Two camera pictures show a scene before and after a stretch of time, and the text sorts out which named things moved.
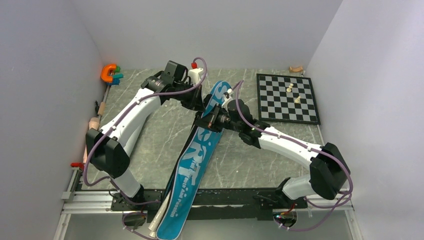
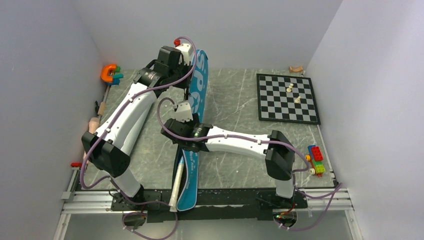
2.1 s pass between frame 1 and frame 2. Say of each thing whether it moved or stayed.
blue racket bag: moved
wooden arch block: stayed
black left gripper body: moved
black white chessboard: stayed
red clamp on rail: stayed
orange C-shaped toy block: stayed
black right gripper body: moved
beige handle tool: stayed
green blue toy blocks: stayed
